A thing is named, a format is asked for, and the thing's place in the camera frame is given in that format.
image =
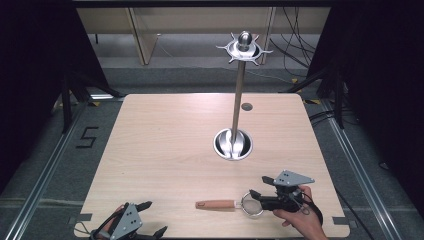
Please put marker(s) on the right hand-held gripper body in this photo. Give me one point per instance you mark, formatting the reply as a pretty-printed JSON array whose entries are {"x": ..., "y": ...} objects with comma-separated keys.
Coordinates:
[{"x": 283, "y": 199}]

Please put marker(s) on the grey round table grommet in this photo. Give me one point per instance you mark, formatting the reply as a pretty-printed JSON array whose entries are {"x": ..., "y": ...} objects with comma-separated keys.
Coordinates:
[{"x": 247, "y": 107}]

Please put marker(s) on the person's left hand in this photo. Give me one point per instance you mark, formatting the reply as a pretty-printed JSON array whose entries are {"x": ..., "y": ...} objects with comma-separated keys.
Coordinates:
[{"x": 107, "y": 225}]

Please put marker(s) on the black curtain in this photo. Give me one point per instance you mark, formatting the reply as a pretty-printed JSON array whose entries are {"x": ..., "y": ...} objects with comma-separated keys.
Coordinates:
[
  {"x": 383, "y": 83},
  {"x": 30, "y": 83}
]

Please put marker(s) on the metal floor rail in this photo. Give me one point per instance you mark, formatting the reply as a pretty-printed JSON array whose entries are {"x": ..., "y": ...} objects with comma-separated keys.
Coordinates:
[
  {"x": 43, "y": 176},
  {"x": 360, "y": 166}
]

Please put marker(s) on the black metal stand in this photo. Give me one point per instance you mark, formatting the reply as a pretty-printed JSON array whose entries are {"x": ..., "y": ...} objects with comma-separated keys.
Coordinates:
[
  {"x": 66, "y": 103},
  {"x": 338, "y": 100}
]

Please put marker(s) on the person's right hand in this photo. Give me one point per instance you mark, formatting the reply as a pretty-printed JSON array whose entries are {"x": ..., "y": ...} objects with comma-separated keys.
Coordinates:
[{"x": 305, "y": 224}]

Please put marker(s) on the steel utensil rack stand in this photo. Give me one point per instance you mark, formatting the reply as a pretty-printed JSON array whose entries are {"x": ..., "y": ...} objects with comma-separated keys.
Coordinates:
[{"x": 237, "y": 100}]

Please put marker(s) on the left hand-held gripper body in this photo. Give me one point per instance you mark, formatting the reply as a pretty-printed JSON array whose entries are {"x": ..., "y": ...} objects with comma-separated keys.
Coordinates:
[{"x": 127, "y": 221}]

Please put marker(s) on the light wooden cabinet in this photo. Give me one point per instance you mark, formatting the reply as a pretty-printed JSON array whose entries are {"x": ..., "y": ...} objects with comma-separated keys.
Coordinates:
[{"x": 186, "y": 20}]

